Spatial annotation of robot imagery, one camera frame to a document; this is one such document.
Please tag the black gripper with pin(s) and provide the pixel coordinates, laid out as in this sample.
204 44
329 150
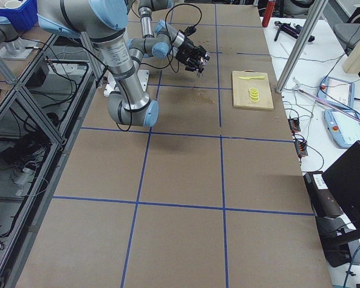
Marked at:
186 50

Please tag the steel measuring jigger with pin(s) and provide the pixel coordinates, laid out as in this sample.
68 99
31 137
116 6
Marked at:
205 61

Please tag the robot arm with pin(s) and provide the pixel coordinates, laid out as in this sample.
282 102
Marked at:
165 41
105 23

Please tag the wooden cutting board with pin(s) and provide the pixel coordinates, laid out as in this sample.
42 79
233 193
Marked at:
241 89

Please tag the yellow plastic knife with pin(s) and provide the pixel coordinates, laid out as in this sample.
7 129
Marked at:
251 77

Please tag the lemon slice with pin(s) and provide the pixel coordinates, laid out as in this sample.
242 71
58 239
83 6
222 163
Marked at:
254 94

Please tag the red cylinder bottle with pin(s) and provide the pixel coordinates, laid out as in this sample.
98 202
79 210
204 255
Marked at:
268 13

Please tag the brown paper table cover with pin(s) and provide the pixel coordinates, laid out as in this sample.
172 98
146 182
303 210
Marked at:
211 196

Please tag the left teach pendant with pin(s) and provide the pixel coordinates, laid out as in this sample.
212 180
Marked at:
338 92

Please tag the teach pendant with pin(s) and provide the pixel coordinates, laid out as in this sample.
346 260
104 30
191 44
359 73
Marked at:
343 127
338 92

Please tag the grey office chair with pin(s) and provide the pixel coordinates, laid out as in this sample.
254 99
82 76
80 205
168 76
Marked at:
348 34

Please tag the right teach pendant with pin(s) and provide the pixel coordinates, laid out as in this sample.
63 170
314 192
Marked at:
343 127

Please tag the black box device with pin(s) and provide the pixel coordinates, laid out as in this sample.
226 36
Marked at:
322 200

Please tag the black monitor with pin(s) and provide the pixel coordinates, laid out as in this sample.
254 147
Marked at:
343 180

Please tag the blue storage bin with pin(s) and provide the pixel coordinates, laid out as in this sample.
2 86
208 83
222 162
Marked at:
22 18

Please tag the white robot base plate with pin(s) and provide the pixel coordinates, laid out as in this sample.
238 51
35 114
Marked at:
111 85

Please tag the aluminium frame post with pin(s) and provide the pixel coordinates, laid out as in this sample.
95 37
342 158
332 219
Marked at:
309 25

